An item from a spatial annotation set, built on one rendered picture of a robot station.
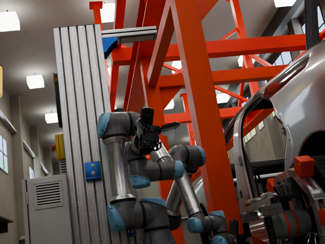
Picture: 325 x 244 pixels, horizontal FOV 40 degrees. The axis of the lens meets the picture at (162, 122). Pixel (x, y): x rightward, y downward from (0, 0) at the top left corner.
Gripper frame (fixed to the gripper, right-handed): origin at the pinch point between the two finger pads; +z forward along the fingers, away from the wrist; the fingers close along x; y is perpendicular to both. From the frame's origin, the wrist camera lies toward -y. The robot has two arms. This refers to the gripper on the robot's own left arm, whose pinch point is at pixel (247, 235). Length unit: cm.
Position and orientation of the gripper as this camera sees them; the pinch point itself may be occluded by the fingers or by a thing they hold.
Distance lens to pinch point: 254.8
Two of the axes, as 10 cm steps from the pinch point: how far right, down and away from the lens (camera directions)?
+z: 5.9, 1.4, 8.0
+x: 7.9, -2.9, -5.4
